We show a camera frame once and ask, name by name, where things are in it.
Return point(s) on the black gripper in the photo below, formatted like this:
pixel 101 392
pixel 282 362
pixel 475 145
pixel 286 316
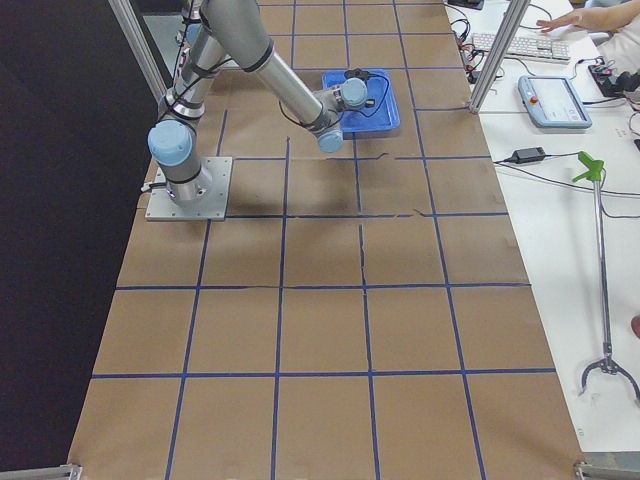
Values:
pixel 368 104

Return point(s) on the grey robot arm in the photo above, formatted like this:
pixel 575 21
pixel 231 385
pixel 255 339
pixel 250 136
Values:
pixel 234 30

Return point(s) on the blue plastic tray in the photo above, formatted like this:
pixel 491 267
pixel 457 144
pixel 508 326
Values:
pixel 375 117

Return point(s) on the person's hand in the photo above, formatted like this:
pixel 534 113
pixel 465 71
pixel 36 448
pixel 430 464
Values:
pixel 570 19

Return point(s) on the white keyboard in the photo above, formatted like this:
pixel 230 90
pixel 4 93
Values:
pixel 536 48

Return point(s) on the black power adapter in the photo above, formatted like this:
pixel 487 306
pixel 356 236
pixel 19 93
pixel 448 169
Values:
pixel 529 155

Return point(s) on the teach pendant tablet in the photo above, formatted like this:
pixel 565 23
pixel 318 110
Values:
pixel 552 102

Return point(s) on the green grabber tool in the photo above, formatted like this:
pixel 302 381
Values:
pixel 594 174

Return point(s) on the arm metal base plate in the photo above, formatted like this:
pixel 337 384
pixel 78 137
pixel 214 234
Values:
pixel 204 198

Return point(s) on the aluminium frame post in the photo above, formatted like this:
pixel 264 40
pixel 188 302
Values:
pixel 505 33

